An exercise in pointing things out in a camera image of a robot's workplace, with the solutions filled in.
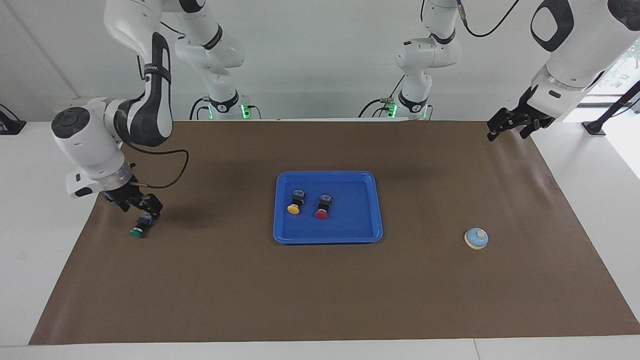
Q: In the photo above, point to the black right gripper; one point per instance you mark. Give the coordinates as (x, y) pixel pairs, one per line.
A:
(130, 197)

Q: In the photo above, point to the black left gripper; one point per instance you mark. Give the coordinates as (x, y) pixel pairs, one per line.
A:
(525, 116)

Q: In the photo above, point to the green push button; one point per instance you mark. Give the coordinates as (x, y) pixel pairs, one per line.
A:
(139, 229)

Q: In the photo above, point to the blue desk bell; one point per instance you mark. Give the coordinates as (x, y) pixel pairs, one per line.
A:
(476, 239)

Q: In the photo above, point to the yellow push button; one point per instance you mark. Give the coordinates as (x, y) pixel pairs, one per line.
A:
(296, 202)

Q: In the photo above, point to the red push button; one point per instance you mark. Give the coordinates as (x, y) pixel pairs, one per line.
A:
(323, 206)

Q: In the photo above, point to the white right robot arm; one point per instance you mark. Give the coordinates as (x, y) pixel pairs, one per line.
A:
(95, 145)

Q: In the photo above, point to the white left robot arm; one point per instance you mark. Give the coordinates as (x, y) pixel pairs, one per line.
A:
(575, 50)

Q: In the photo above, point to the blue plastic tray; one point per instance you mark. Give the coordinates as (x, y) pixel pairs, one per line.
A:
(350, 227)

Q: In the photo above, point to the black angled stand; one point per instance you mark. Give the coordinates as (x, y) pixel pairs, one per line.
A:
(607, 114)

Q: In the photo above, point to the small black table clamp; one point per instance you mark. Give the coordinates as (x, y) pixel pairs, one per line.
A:
(10, 126)

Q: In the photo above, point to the brown paper table mat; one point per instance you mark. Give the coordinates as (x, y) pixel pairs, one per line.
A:
(320, 295)

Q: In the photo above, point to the white wall socket box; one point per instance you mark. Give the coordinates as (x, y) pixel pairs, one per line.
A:
(65, 109)

